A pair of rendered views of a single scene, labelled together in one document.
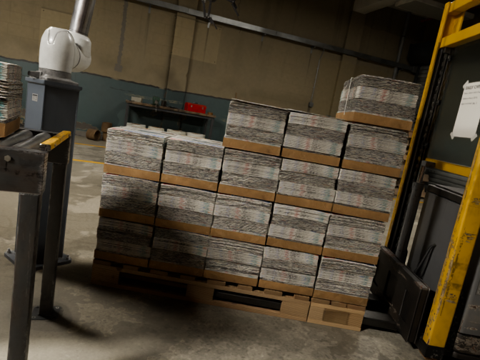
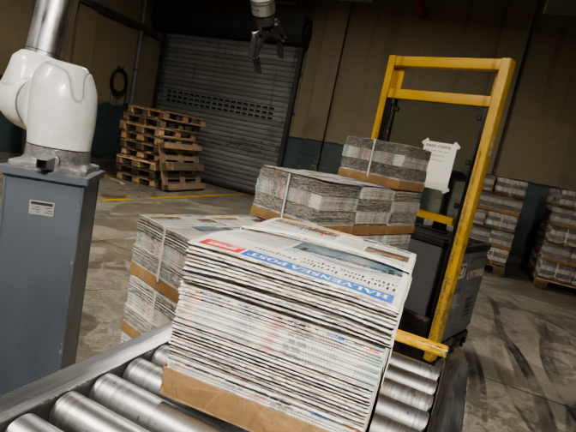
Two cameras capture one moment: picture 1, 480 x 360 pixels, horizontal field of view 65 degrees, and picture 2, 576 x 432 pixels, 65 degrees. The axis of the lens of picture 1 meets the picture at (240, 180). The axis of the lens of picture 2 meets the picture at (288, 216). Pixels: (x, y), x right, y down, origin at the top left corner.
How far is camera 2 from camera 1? 1.73 m
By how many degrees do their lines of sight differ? 48
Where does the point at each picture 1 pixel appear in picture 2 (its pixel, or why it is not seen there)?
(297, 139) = (365, 215)
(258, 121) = (341, 201)
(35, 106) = (45, 226)
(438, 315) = (437, 337)
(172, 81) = not seen: outside the picture
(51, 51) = (80, 117)
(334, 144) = (386, 213)
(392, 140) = (413, 201)
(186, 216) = not seen: hidden behind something
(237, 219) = not seen: hidden behind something
